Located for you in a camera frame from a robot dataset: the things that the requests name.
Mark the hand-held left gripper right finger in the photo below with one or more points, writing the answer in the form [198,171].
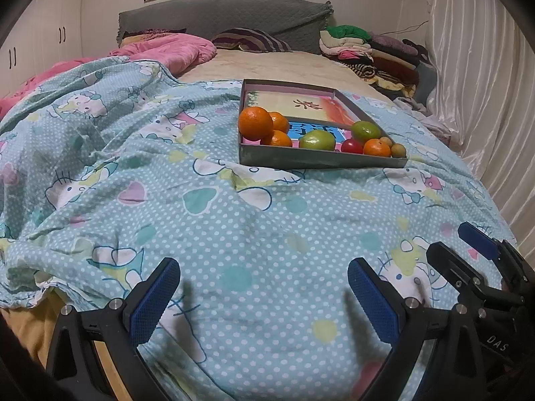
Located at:
[372,300]

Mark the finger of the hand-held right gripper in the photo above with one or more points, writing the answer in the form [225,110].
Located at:
[447,259]
[478,240]

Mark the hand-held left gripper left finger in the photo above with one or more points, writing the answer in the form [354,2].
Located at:
[154,300]

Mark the brown longan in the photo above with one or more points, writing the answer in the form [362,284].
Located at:
[385,141]
[399,150]

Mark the orange tangerine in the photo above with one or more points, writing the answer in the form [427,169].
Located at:
[279,139]
[255,123]
[280,122]
[376,147]

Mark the red tomato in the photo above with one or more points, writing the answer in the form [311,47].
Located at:
[352,146]

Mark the green mango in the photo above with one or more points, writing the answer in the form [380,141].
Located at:
[317,140]
[365,130]

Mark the grey cardboard box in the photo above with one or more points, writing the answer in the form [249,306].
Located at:
[313,160]

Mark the pink floral cloth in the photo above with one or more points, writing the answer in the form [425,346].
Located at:
[439,127]

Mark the blue cartoon printed blanket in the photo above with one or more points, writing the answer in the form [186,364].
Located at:
[250,217]

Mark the yellow cloth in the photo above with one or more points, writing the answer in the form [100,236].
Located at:
[21,330]

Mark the white satin curtain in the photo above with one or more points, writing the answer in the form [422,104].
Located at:
[480,92]

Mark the crumpled white cloth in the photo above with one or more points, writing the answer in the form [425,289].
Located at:
[411,104]

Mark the grey cushion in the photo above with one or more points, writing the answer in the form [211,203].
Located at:
[426,81]

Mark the pink and blue book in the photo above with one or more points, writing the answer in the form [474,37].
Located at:
[330,129]

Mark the black plush toy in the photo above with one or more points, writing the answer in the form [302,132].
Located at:
[416,48]

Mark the pile of folded clothes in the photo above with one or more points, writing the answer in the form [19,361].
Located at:
[376,58]

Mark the yellow and orange book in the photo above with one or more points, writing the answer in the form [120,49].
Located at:
[271,102]

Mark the pink quilt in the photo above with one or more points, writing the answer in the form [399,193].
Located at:
[175,48]

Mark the beige bed sheet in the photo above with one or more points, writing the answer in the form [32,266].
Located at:
[271,64]

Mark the yellow floral pillow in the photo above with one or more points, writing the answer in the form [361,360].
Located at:
[138,37]

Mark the purple striped pillow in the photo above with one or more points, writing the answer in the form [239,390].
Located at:
[250,39]

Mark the white wardrobe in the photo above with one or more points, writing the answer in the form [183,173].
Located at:
[41,41]

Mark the grey padded headboard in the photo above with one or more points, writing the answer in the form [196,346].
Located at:
[230,12]

